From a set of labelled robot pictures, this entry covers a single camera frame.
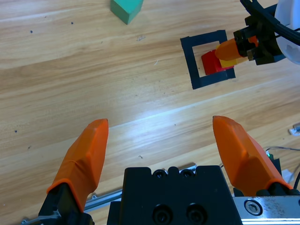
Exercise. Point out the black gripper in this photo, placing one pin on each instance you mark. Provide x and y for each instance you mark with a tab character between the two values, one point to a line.
264	44

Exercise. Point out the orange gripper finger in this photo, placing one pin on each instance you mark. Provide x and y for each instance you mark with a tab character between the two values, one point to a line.
243	154
84	159

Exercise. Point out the yellow wooden block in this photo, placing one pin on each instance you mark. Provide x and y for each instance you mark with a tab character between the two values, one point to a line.
228	63

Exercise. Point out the red wooden block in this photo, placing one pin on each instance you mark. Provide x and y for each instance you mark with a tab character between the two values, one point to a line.
209	63

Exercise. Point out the green wooden block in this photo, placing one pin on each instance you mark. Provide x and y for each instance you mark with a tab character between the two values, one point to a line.
126	9

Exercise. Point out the black board with green light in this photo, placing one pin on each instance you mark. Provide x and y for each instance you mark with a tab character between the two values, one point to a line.
275	164

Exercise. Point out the black tape square outline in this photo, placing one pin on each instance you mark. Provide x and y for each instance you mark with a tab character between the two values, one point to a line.
187	61

